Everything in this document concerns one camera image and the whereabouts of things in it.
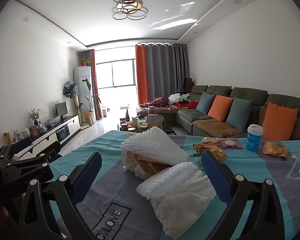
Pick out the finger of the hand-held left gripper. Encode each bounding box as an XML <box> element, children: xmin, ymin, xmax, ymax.
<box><xmin>0</xmin><ymin>137</ymin><xmax>33</xmax><ymax>160</ymax></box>
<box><xmin>7</xmin><ymin>141</ymin><xmax>63</xmax><ymax>170</ymax></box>

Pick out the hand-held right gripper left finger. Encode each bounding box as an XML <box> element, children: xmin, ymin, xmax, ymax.
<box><xmin>16</xmin><ymin>151</ymin><xmax>103</xmax><ymax>240</ymax></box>

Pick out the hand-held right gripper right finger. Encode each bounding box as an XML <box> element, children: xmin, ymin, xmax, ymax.
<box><xmin>201</xmin><ymin>151</ymin><xmax>286</xmax><ymax>240</ymax></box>

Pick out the white tissue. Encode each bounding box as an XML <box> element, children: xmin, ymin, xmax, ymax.
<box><xmin>150</xmin><ymin>172</ymin><xmax>217</xmax><ymax>239</ymax></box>

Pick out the small white foam net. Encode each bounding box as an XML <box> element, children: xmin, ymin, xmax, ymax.
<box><xmin>136</xmin><ymin>162</ymin><xmax>208</xmax><ymax>198</ymax></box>

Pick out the clear plastic package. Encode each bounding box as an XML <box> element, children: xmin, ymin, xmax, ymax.
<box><xmin>14</xmin><ymin>129</ymin><xmax>25</xmax><ymax>143</ymax></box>

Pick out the white and black TV cabinet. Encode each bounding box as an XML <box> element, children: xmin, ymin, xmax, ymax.
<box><xmin>0</xmin><ymin>114</ymin><xmax>81</xmax><ymax>160</ymax></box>

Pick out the gold and brown wrapper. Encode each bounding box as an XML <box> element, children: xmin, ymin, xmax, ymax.
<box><xmin>192</xmin><ymin>137</ymin><xmax>227</xmax><ymax>162</ymax></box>

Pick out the clear plastic bag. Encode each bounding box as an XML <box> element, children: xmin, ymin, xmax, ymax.
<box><xmin>46</xmin><ymin>116</ymin><xmax>61</xmax><ymax>127</ymax></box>

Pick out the small plant in blue vase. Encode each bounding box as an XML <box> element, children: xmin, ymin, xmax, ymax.
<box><xmin>29</xmin><ymin>108</ymin><xmax>40</xmax><ymax>126</ymax></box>

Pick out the pink packet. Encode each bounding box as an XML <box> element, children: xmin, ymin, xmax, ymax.
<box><xmin>219</xmin><ymin>139</ymin><xmax>243</xmax><ymax>150</ymax></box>

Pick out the teal and grey printed tablecloth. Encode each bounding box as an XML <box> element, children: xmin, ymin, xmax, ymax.
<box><xmin>0</xmin><ymin>130</ymin><xmax>300</xmax><ymax>240</ymax></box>

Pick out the black monitor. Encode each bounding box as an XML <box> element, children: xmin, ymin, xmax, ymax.
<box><xmin>55</xmin><ymin>102</ymin><xmax>68</xmax><ymax>120</ymax></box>

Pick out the white plastic bag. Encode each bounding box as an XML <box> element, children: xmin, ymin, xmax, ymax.
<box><xmin>122</xmin><ymin>150</ymin><xmax>150</xmax><ymax>180</ymax></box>

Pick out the brown sofa blanket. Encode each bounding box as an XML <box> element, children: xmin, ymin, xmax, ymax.
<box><xmin>192</xmin><ymin>119</ymin><xmax>242</xmax><ymax>132</ymax></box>

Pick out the blue cup with white lid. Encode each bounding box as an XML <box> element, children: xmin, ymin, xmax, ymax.
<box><xmin>244</xmin><ymin>124</ymin><xmax>263</xmax><ymax>152</ymax></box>

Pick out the tall leafy potted plant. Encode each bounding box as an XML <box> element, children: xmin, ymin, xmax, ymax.
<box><xmin>81</xmin><ymin>78</ymin><xmax>100</xmax><ymax>127</ymax></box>

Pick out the standing fan with patterned cover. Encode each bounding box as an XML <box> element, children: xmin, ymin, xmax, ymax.
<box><xmin>62</xmin><ymin>81</ymin><xmax>83</xmax><ymax>129</ymax></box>

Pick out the orange cushion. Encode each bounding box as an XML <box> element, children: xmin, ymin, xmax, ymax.
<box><xmin>261</xmin><ymin>102</ymin><xmax>298</xmax><ymax>140</ymax></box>
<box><xmin>207</xmin><ymin>94</ymin><xmax>234</xmax><ymax>122</ymax></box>

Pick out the blue cushion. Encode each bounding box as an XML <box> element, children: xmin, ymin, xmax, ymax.
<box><xmin>226</xmin><ymin>97</ymin><xmax>252</xmax><ymax>125</ymax></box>
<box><xmin>196</xmin><ymin>92</ymin><xmax>215</xmax><ymax>115</ymax></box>

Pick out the large white foam net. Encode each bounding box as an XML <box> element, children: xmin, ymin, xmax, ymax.
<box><xmin>121</xmin><ymin>127</ymin><xmax>190</xmax><ymax>164</ymax></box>

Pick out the cluttered coffee table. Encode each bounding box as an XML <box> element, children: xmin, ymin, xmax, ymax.
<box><xmin>116</xmin><ymin>110</ymin><xmax>175</xmax><ymax>133</ymax></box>

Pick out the white standing air conditioner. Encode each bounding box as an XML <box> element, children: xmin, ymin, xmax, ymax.
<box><xmin>73</xmin><ymin>66</ymin><xmax>93</xmax><ymax>124</ymax></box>

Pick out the green sofa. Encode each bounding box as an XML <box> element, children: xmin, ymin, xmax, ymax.
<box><xmin>137</xmin><ymin>85</ymin><xmax>300</xmax><ymax>140</ymax></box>

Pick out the pile of clothes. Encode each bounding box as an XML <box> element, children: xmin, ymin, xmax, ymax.
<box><xmin>140</xmin><ymin>94</ymin><xmax>200</xmax><ymax>110</ymax></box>

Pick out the grey and orange curtain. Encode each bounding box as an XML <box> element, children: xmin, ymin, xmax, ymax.
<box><xmin>80</xmin><ymin>49</ymin><xmax>102</xmax><ymax>120</ymax></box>

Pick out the window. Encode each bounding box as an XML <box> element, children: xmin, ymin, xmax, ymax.
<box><xmin>95</xmin><ymin>59</ymin><xmax>137</xmax><ymax>89</ymax></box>

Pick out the ring ceiling lamp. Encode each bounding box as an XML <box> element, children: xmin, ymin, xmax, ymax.
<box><xmin>111</xmin><ymin>0</ymin><xmax>148</xmax><ymax>22</ymax></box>

